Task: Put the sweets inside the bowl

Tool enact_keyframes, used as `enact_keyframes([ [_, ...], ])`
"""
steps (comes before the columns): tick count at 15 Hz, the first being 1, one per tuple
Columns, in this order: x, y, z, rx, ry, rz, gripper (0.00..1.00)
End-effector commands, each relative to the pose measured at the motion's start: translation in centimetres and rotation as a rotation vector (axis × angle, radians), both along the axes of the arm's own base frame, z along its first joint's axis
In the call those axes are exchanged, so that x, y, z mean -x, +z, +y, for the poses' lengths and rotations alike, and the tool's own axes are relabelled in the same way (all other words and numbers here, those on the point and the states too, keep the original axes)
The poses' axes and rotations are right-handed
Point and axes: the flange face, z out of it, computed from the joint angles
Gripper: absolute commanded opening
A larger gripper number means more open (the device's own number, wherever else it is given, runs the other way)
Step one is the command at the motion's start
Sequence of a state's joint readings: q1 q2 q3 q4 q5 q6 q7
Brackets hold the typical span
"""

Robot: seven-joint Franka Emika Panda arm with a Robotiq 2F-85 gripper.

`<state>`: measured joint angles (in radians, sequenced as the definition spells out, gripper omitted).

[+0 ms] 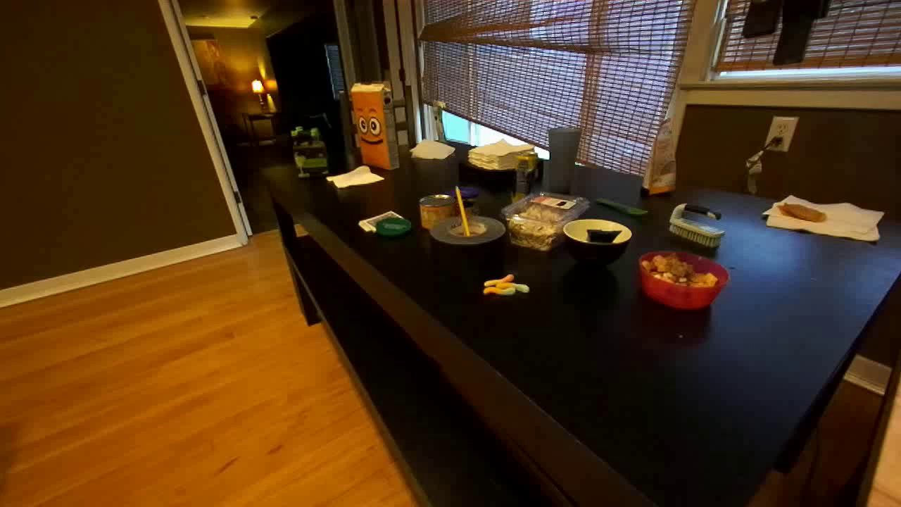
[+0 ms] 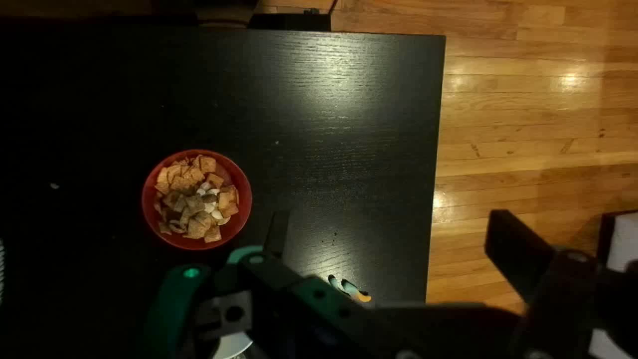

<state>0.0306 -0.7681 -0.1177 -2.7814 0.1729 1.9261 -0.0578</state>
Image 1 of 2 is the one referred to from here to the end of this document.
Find white paper napkin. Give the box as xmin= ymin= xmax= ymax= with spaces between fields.
xmin=325 ymin=162 xmax=389 ymax=192
xmin=408 ymin=138 xmax=460 ymax=162

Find grey plastic cup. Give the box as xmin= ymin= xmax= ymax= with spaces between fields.
xmin=547 ymin=123 xmax=584 ymax=197

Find white napkin stack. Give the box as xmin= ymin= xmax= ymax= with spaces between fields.
xmin=464 ymin=138 xmax=537 ymax=175

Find white wall outlet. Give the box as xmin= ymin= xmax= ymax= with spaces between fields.
xmin=764 ymin=111 xmax=803 ymax=155

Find small white card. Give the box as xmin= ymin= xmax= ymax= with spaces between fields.
xmin=354 ymin=207 xmax=406 ymax=234

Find grey plate with utensil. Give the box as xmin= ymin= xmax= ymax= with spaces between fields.
xmin=429 ymin=210 xmax=509 ymax=251

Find wooden stick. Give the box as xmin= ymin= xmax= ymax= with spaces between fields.
xmin=454 ymin=182 xmax=477 ymax=240

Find white plug adapter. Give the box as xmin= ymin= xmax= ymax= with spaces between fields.
xmin=744 ymin=144 xmax=771 ymax=197

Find clear plastic food container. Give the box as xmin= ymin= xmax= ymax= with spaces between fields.
xmin=502 ymin=192 xmax=592 ymax=254

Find pink yellow gummy worm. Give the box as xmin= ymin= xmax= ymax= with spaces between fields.
xmin=482 ymin=269 xmax=517 ymax=299

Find wide woven window blind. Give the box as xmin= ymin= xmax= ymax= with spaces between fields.
xmin=417 ymin=0 xmax=699 ymax=179

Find orange white pouch bag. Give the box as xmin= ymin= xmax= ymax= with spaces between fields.
xmin=646 ymin=121 xmax=682 ymax=197

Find glass jar pale lid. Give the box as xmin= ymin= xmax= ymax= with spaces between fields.
xmin=417 ymin=192 xmax=460 ymax=234

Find white door frame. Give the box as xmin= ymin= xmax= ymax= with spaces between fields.
xmin=154 ymin=0 xmax=256 ymax=241

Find mixed snacks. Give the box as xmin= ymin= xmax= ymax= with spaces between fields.
xmin=641 ymin=251 xmax=722 ymax=290

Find brown round cookie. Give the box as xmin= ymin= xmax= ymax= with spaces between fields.
xmin=776 ymin=199 xmax=830 ymax=224

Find red plastic bowl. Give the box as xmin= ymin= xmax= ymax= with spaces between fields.
xmin=637 ymin=247 xmax=731 ymax=313

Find narrow woven window blind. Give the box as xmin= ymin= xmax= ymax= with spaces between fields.
xmin=716 ymin=0 xmax=901 ymax=72

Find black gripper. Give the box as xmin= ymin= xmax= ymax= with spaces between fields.
xmin=775 ymin=0 xmax=834 ymax=68

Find green round lid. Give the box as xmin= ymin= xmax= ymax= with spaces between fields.
xmin=374 ymin=216 xmax=417 ymax=240

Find orange carton with face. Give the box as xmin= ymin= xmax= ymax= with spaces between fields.
xmin=346 ymin=79 xmax=396 ymax=172

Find white bowl dark contents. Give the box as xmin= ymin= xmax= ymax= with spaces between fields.
xmin=561 ymin=216 xmax=637 ymax=269

